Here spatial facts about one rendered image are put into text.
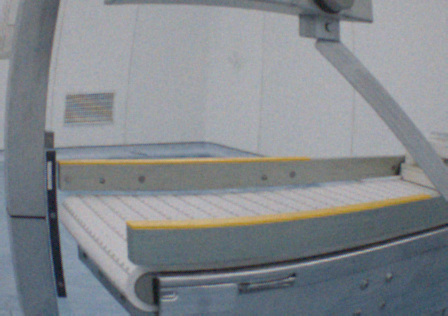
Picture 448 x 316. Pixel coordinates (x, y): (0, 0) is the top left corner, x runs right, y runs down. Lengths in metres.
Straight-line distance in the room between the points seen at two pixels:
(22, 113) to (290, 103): 5.08
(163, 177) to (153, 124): 5.58
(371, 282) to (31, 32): 0.49
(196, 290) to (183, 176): 0.30
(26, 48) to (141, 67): 5.53
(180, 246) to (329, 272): 0.16
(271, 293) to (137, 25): 5.69
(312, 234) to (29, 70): 0.38
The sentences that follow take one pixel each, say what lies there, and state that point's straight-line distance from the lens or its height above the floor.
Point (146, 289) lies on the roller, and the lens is 0.54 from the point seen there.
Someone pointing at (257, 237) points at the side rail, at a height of 0.84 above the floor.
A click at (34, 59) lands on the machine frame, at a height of 0.98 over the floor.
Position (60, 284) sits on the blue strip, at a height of 0.69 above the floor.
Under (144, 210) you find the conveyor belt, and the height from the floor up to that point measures 0.82.
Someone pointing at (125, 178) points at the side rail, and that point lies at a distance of 0.79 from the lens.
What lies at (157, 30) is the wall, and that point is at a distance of 6.33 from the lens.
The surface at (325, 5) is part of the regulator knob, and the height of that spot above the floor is 1.03.
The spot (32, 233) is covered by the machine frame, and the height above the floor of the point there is 0.76.
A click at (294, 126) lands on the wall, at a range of 5.73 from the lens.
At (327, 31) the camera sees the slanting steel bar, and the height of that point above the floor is 1.01.
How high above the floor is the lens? 0.98
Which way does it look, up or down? 8 degrees down
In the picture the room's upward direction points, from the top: 3 degrees clockwise
